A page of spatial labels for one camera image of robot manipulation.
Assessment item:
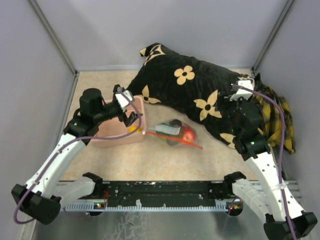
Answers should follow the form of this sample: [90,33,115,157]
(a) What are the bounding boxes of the clear zip bag red zipper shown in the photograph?
[142,120,203,150]

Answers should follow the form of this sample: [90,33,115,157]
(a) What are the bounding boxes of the red yellow toy apple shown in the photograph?
[182,126,197,142]

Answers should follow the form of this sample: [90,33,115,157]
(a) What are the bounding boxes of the dark purple toy fruit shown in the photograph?
[165,119,183,128]

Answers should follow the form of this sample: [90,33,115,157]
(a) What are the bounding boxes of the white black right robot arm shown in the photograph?
[216,92,318,240]

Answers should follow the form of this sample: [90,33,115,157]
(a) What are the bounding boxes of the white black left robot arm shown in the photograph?
[11,84,142,225]

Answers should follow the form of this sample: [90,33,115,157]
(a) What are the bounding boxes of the yellow toy lemon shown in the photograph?
[128,125,143,133]

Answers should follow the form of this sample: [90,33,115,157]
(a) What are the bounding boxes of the pink plastic basket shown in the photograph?
[90,95,147,148]

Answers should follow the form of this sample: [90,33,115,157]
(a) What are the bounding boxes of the yellow plaid shirt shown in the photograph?
[252,73,296,154]

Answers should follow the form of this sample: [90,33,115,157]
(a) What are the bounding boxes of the black floral pillow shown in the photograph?
[127,43,255,149]

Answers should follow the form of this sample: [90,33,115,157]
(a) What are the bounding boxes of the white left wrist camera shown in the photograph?
[112,84,135,112]

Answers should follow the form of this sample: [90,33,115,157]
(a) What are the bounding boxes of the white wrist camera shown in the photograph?
[112,84,135,112]
[229,79,254,101]

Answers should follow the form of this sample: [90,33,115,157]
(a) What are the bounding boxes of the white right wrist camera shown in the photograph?
[229,79,254,101]

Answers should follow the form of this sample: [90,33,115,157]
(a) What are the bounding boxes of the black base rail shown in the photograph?
[81,181,236,208]

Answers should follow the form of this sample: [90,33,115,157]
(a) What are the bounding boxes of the aluminium frame rail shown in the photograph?
[57,181,301,213]

